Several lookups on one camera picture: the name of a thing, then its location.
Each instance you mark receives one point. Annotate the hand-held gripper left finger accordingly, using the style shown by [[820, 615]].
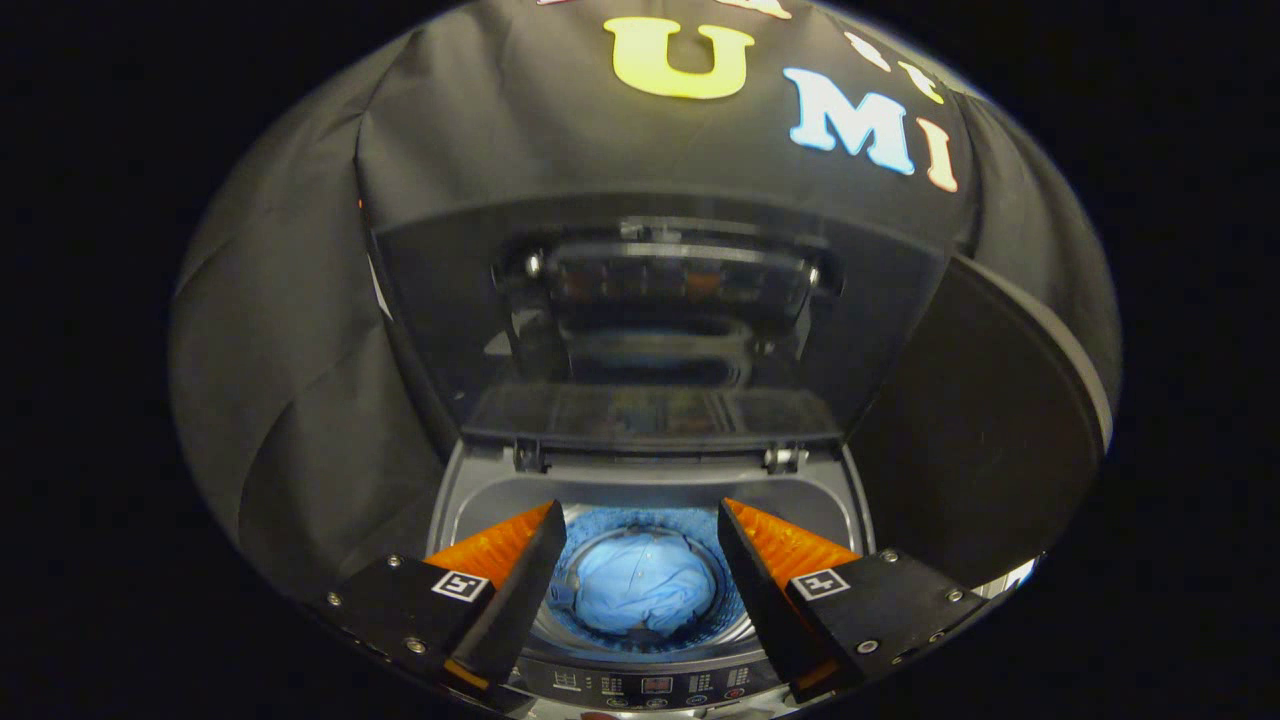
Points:
[[515, 600]]

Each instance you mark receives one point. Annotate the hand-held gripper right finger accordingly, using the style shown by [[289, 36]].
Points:
[[760, 600]]

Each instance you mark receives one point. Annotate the light blue polo shirt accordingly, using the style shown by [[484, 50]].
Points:
[[640, 580]]

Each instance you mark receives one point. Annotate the dark glass washing machine lid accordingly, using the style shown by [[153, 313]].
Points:
[[440, 300]]

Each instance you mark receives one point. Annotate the grey cabinet with dark top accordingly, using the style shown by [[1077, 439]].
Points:
[[980, 430]]

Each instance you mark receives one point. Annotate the black backdrop cloth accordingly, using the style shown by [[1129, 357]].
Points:
[[280, 350]]

